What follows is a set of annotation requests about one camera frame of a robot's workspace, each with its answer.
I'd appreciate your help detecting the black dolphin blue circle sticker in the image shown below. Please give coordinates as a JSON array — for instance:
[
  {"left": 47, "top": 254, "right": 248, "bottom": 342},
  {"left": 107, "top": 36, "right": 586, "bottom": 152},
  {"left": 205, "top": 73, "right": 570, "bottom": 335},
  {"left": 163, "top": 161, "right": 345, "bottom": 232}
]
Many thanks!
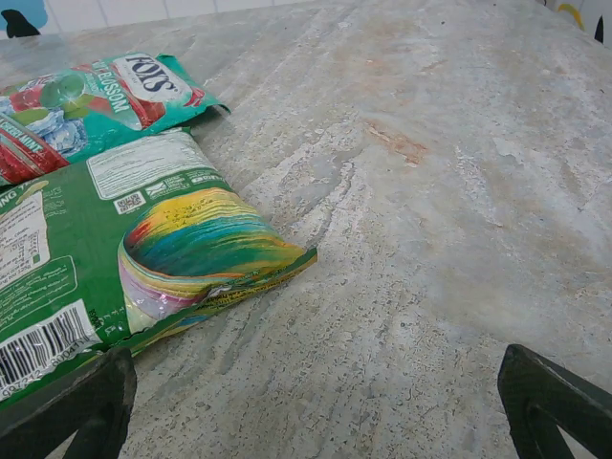
[{"left": 0, "top": 0, "right": 52, "bottom": 39}]

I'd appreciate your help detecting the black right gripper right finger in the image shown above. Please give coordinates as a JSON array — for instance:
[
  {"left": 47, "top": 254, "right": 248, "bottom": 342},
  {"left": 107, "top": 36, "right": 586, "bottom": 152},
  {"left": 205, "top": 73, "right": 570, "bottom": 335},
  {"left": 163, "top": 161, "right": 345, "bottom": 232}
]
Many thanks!
[{"left": 496, "top": 343, "right": 612, "bottom": 459}]

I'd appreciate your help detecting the black dolphin yellow ring sticker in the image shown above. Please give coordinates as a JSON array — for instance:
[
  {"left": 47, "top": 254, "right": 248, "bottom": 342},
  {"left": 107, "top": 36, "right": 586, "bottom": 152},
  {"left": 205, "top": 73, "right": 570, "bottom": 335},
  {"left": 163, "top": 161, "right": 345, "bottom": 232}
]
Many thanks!
[{"left": 544, "top": 0, "right": 607, "bottom": 45}]

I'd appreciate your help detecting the green rainbow print snack bag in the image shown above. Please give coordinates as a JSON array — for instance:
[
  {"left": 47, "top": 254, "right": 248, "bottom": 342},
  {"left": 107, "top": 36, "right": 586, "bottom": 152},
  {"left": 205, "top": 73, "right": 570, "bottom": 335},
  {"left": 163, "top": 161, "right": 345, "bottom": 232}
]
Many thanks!
[{"left": 0, "top": 127, "right": 319, "bottom": 412}]

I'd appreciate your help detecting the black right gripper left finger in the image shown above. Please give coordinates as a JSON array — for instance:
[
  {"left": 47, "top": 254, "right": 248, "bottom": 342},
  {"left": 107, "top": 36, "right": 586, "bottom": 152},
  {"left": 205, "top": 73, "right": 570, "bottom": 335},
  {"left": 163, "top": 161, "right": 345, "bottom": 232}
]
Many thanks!
[{"left": 0, "top": 346, "right": 139, "bottom": 459}]

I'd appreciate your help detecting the teal Fox's candy bag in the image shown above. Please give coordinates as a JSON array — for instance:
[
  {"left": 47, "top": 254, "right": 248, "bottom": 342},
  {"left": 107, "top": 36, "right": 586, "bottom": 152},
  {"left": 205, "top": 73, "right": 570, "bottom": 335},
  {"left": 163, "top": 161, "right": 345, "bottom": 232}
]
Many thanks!
[{"left": 0, "top": 51, "right": 231, "bottom": 186}]

